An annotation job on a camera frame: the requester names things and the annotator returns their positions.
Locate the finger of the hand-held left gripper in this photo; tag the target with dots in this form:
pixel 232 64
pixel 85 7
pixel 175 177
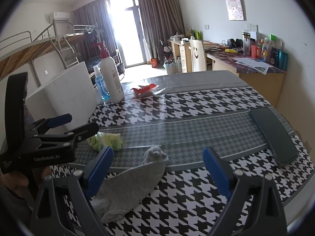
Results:
pixel 59 120
pixel 86 130

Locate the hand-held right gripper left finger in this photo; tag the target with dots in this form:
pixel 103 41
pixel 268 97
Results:
pixel 98 174

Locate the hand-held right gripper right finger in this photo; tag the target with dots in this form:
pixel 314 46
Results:
pixel 217 172

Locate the white foam box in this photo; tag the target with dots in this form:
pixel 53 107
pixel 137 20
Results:
pixel 66 95

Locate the green tissue packet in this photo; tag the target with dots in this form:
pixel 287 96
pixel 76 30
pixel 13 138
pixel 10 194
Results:
pixel 110 141

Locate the grey sock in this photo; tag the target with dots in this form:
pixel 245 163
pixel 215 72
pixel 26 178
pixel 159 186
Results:
pixel 133 184

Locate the person's left forearm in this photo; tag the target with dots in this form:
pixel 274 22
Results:
pixel 12 209

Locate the person's left hand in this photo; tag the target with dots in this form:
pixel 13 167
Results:
pixel 14 182

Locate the blue spray bottle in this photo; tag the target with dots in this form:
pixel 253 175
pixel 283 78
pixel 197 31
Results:
pixel 101 88

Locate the long grey metal bunk bed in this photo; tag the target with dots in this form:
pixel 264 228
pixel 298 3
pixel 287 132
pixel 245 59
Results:
pixel 24 51

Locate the white lotion bottle red pump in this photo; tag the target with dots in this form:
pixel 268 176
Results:
pixel 112 78

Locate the black smartphone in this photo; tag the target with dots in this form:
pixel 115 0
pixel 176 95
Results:
pixel 273 137

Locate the folded blue quilt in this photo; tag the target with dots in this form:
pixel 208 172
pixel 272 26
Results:
pixel 89 61

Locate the red snack packet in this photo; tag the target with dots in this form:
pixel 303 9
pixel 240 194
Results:
pixel 144 90

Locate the houndstooth tablecloth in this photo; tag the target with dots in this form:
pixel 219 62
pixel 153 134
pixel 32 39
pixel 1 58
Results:
pixel 196 103

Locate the black folding chair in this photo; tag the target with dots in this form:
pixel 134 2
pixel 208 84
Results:
pixel 120 66

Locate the short grey metal bunk bed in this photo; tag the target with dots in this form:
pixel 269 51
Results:
pixel 73 36

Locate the hanging dark clothes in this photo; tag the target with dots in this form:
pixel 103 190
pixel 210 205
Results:
pixel 89 35

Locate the long wooden desk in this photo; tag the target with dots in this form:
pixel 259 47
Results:
pixel 260 88

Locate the orange box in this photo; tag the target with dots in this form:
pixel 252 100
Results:
pixel 154 63

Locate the white air conditioner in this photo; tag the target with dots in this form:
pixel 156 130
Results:
pixel 59 16

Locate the white bin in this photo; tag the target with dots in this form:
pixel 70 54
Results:
pixel 169 68

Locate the glass balcony door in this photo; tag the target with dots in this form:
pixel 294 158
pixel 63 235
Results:
pixel 130 34

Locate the black bag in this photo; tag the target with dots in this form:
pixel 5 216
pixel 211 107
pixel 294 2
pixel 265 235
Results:
pixel 161 50

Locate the narrow brown curtain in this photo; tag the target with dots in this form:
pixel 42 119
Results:
pixel 91 14

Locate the white papers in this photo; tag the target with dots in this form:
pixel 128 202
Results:
pixel 253 64

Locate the wooden smiley face chair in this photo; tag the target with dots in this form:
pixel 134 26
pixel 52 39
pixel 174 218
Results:
pixel 196 56

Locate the row of desk bottles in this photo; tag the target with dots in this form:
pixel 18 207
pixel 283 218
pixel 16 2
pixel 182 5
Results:
pixel 275 57

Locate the green bag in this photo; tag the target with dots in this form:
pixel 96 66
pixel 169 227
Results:
pixel 198 35

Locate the wide brown curtain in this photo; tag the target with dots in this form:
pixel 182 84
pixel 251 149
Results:
pixel 160 12

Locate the wall poster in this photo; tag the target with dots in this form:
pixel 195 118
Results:
pixel 235 8

